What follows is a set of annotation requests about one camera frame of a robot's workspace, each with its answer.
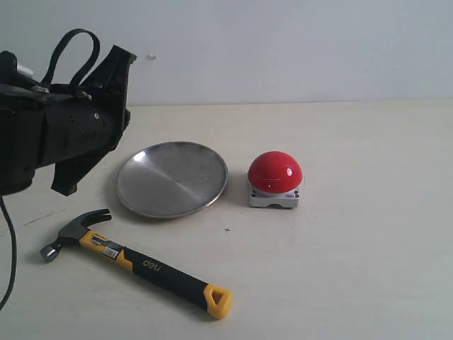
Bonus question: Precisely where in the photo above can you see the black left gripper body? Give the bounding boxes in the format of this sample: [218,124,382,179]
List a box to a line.
[33,86,124,166]

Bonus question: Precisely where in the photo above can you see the yellow black claw hammer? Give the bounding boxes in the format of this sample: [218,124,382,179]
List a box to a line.
[40,209,233,319]

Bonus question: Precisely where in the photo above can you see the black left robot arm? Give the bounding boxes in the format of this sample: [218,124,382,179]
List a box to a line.
[1,46,136,196]

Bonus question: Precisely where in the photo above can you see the red dome push button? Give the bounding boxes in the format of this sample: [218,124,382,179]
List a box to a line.
[247,151,304,209]

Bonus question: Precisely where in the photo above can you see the round stainless steel plate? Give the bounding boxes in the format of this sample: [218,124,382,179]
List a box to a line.
[115,141,229,220]

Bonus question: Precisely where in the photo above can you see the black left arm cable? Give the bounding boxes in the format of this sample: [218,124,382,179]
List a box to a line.
[0,29,101,311]

